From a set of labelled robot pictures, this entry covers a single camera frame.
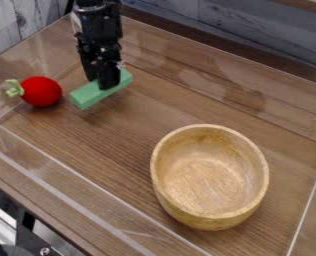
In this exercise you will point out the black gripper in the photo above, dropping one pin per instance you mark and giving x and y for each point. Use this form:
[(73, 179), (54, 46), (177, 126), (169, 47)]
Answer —
[(98, 40)]

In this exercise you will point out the green rectangular block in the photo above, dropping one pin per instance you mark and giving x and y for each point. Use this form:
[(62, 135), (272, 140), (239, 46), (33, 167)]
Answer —
[(89, 95)]

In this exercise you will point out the light wooden bowl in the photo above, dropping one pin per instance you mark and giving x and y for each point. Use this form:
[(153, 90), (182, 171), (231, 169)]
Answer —
[(209, 175)]

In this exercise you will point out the red plush tomato toy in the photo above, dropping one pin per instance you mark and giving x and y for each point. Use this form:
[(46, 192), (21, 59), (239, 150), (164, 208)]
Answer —
[(38, 90)]

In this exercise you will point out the black metal table leg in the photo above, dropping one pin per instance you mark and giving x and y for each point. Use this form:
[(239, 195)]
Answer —
[(28, 239)]

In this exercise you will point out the clear acrylic corner bracket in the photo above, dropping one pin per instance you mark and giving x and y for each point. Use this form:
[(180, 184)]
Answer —
[(76, 24)]

